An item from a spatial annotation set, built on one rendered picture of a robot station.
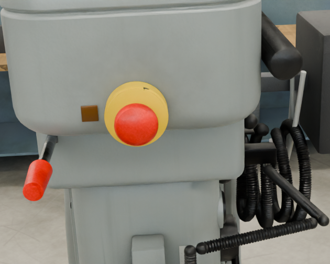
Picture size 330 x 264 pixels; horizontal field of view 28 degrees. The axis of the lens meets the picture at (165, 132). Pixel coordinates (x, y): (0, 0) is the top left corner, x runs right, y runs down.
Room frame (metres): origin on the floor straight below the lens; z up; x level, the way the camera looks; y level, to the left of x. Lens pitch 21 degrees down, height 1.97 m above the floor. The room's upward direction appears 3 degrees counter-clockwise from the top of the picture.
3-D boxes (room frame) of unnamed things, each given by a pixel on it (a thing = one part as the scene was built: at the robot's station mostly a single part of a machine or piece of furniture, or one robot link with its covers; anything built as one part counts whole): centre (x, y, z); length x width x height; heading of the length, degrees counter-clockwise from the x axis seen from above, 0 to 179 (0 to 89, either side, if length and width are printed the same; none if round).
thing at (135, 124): (0.56, 0.03, 1.76); 0.04 x 0.03 x 0.04; 91
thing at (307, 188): (1.09, -0.16, 1.45); 0.18 x 0.16 x 0.21; 1
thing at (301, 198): (0.76, -0.16, 1.58); 0.17 x 0.01 x 0.01; 15
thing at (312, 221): (0.66, -0.11, 1.58); 0.17 x 0.01 x 0.01; 108
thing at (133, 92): (0.59, 0.03, 1.76); 0.06 x 0.02 x 0.06; 91
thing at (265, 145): (0.84, -0.11, 1.60); 0.08 x 0.02 x 0.04; 91
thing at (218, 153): (0.86, 0.03, 1.68); 0.34 x 0.24 x 0.10; 1
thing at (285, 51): (0.85, -0.12, 1.79); 0.45 x 0.04 x 0.04; 1
